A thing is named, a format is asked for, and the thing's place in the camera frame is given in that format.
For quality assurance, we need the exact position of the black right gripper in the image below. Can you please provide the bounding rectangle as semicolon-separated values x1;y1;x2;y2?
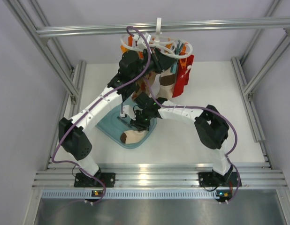
130;108;152;131

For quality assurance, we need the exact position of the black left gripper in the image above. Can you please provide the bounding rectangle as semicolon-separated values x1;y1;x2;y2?
131;46;176;82

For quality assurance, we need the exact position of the cream brown sock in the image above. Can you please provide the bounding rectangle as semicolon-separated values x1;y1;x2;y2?
156;69;176;100

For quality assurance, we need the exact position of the white round clip hanger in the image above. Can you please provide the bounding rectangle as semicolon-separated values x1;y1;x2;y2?
120;17;193;60

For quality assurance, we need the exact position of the orange clothes peg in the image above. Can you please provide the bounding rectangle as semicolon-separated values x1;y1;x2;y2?
178;58;187;71

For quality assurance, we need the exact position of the argyle beige orange sock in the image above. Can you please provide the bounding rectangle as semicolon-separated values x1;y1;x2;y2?
131;72;158;102

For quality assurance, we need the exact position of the red sock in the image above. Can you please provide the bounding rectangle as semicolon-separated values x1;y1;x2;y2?
172;54;194;98

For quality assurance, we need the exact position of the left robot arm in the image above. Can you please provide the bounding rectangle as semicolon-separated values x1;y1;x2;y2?
58;48;176;186

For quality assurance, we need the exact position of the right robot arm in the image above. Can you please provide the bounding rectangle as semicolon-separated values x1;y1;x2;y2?
130;93;233;187

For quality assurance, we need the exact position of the teal clothes peg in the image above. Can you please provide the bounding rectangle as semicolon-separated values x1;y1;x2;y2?
174;41;185;55

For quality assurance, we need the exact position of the teal plastic basin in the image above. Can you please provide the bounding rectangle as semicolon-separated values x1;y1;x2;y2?
95;105;158;150

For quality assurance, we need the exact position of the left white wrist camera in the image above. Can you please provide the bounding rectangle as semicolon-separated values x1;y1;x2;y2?
133;33;152;50

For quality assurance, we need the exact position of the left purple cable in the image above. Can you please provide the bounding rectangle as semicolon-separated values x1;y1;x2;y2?
51;25;157;204

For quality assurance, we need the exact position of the perforated cable tray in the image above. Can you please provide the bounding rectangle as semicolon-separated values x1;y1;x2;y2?
42;189;220;199

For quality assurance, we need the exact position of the aluminium frame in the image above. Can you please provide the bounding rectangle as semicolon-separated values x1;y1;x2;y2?
1;0;290;225

